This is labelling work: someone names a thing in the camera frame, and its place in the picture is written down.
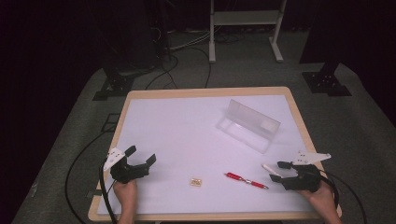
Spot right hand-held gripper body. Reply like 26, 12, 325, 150
281, 150, 332, 192

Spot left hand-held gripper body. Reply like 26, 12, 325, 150
103, 147, 149, 185

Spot white pen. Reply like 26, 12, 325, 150
261, 163, 284, 179

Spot red pen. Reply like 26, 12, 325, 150
224, 172, 270, 190

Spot clear plastic pencil case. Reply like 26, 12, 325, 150
215, 98, 282, 155

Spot person's left hand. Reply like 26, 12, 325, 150
112, 179, 139, 217

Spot person's right hand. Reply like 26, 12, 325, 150
296, 181, 340, 217

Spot black stand base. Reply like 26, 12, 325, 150
301, 61, 353, 98
92, 63, 135, 102

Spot white metal stand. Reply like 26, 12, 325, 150
208, 0, 288, 64

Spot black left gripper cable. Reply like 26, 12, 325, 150
98, 160, 119, 224

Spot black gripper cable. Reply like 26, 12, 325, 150
318, 169, 369, 224
98, 160, 119, 224

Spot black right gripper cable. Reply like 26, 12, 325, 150
318, 169, 369, 224

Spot black floor cable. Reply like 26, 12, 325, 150
183, 46, 213, 90
64, 133, 110, 224
145, 54, 180, 91

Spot white floor cables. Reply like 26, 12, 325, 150
167, 29, 213, 52

